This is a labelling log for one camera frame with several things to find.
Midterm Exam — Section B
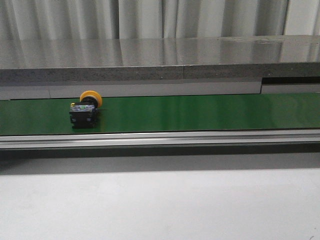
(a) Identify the yellow mushroom push button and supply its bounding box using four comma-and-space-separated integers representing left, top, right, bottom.
69, 90, 103, 129

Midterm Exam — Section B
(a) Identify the green conveyor belt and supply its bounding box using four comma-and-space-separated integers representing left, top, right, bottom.
0, 93, 320, 136

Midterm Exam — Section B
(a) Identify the grey stone countertop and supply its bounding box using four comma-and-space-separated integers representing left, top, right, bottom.
0, 35, 320, 86

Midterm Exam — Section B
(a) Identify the white pleated curtain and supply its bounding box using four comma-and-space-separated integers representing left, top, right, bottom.
0, 0, 320, 40

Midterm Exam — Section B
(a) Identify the aluminium conveyor side rail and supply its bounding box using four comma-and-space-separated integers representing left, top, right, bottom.
0, 128, 320, 150

